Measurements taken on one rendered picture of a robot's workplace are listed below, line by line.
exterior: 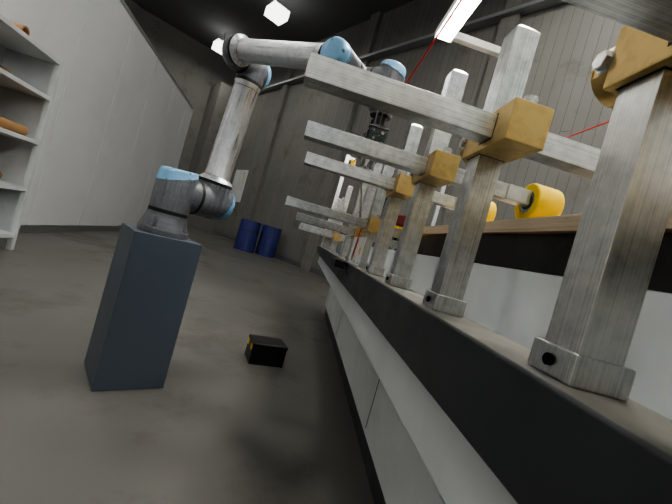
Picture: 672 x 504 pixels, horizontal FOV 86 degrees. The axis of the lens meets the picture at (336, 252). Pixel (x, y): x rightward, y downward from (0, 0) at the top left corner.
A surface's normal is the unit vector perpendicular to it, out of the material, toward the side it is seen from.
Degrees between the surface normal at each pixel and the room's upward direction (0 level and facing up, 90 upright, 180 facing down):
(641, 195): 90
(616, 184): 90
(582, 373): 90
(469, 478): 90
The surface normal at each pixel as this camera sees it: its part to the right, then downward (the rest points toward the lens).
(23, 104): 0.18, 0.07
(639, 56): -0.96, -0.27
